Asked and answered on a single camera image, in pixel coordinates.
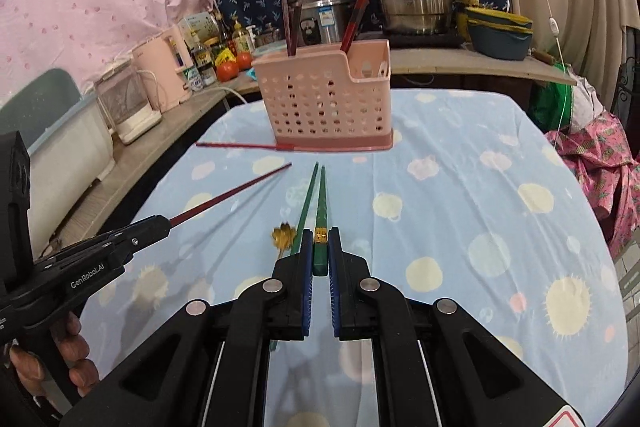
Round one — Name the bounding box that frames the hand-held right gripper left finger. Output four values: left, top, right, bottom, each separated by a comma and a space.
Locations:
60, 229, 316, 427

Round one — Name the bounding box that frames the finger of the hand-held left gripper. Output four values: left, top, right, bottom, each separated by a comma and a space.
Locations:
107, 229, 171, 269
100, 215, 173, 248

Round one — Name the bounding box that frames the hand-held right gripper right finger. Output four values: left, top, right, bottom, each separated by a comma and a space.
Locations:
327, 229, 586, 427

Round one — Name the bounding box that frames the gold flower spoon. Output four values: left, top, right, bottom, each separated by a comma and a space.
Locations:
270, 222, 299, 264

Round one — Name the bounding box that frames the green chopstick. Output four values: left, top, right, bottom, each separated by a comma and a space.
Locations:
312, 165, 330, 278
292, 162, 320, 255

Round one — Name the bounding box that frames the pink perforated utensil basket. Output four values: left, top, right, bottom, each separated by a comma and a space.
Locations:
251, 38, 396, 152

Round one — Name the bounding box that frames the red black chopstick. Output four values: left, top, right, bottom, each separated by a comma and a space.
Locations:
340, 0, 366, 54
345, 0, 370, 55

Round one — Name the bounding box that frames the person's left hand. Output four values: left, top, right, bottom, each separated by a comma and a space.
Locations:
9, 311, 101, 400

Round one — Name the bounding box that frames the white storage box teal lid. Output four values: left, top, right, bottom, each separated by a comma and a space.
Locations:
0, 68, 116, 188

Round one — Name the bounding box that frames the white glass kettle appliance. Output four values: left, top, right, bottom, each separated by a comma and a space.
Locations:
95, 64, 164, 146

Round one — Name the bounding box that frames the pink electric kettle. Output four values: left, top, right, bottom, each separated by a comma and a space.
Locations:
131, 24, 194, 112

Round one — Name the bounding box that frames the blue dotted tablecloth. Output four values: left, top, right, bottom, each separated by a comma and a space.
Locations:
50, 88, 631, 427

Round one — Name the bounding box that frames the white label bottle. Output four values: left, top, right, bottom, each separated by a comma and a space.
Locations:
187, 34, 216, 90

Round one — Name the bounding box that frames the white green carton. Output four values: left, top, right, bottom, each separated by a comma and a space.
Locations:
177, 13, 221, 40

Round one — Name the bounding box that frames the yellow oil bottle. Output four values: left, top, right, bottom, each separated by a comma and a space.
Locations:
232, 22, 251, 56

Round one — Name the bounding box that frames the dark sauce bottle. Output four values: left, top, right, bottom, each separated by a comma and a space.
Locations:
214, 9, 230, 45

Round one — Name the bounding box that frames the small lidded steel pot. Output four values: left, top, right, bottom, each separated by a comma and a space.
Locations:
255, 24, 281, 46

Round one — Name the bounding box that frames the black induction cooker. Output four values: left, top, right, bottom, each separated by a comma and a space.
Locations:
385, 29, 467, 49

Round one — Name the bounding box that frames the steel rice cooker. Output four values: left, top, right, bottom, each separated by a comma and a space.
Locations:
287, 0, 362, 48

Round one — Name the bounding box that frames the green bag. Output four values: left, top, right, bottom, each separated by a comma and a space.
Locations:
530, 62, 574, 130

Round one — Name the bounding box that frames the blue bowl yellow rim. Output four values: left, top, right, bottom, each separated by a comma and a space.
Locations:
465, 6, 534, 31
467, 23, 532, 60

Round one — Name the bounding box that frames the pink pineapple print cloth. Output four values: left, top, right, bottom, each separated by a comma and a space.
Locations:
545, 114, 640, 258

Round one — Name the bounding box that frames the dark red metal chair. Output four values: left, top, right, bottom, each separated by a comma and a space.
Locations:
617, 57, 640, 118

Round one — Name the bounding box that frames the white cable with switch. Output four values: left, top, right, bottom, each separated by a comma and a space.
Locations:
502, 0, 576, 128

